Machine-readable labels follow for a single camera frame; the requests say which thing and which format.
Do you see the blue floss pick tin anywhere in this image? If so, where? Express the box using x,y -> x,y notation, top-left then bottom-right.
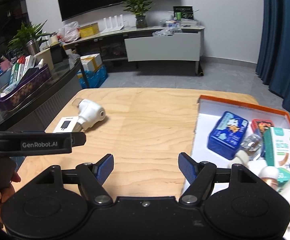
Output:
207,111 -> 249,160

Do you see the white USB charger cube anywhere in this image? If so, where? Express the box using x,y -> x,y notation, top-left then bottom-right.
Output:
248,159 -> 267,176

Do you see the copper bottle white cap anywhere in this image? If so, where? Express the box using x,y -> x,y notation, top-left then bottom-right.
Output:
258,166 -> 279,191

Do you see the red playing card box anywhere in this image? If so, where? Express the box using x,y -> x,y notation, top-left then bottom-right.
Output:
251,119 -> 275,137

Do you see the green bandage box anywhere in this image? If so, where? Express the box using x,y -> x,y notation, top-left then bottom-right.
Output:
263,127 -> 290,183

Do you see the purple gold tray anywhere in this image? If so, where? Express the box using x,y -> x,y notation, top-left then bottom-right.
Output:
0,64 -> 51,111

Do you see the white charger box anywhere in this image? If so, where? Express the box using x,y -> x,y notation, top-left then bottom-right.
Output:
53,116 -> 82,133

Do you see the white vaporizer with glass bottle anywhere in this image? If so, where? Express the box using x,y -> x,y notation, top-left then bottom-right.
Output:
72,98 -> 106,132

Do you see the orange white shoebox lid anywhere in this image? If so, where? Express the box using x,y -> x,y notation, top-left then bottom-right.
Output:
181,94 -> 290,240

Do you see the blue plastic bag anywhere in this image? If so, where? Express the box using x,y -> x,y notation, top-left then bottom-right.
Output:
77,64 -> 108,89

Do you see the cardboard box on floor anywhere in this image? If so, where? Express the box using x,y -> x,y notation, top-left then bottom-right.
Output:
80,53 -> 103,72

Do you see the plant in steel cup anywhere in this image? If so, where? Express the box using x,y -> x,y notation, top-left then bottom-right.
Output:
7,20 -> 50,54

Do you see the white TV cabinet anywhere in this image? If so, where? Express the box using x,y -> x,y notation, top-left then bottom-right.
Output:
64,25 -> 205,76

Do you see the white plastic bag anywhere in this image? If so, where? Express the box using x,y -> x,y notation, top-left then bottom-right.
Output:
58,21 -> 80,43

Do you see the blue curtain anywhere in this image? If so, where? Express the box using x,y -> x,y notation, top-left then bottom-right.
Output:
256,0 -> 290,113

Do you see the yellow box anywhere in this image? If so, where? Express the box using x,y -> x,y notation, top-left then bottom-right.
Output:
79,23 -> 99,38

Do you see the white wifi router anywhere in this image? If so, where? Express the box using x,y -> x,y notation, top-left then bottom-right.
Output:
101,14 -> 130,34

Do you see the black green box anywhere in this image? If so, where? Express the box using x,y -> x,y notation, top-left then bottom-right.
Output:
173,6 -> 194,21

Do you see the potted plant on cabinet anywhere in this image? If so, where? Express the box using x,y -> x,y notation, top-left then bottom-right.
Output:
123,0 -> 152,29

